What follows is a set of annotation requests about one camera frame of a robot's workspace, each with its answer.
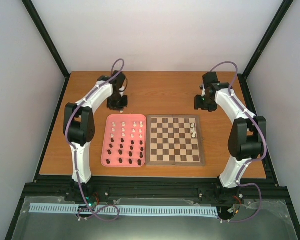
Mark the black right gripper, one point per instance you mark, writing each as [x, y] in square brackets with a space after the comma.
[198, 104]

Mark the pink plastic tray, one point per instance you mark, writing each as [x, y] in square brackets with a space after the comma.
[135, 152]

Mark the controller circuit board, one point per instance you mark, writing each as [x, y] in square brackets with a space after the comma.
[93, 200]
[236, 206]

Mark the right controller circuit board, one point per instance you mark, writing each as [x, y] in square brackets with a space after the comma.
[236, 206]

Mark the white queen piece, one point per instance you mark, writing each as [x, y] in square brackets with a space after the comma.
[194, 134]

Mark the black aluminium frame rail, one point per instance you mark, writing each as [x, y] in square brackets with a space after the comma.
[110, 188]

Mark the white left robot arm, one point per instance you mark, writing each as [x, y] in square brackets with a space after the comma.
[79, 124]

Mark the wooden chessboard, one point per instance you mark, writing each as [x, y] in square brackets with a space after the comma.
[169, 141]

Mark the left controller circuit board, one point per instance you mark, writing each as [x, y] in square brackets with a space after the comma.
[93, 200]

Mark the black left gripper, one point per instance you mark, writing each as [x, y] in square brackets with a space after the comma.
[124, 105]

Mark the light blue cable duct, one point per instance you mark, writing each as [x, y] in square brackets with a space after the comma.
[127, 210]

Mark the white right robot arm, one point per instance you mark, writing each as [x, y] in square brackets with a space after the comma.
[247, 139]

